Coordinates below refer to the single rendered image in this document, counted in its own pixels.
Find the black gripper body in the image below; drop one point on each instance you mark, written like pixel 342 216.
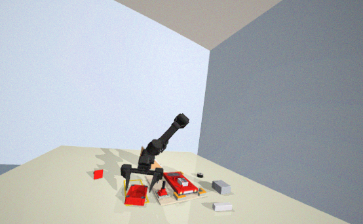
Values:
pixel 141 170

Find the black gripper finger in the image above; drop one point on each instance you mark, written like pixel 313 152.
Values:
pixel 156 177
pixel 126 175

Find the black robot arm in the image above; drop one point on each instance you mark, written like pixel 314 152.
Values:
pixel 156 146

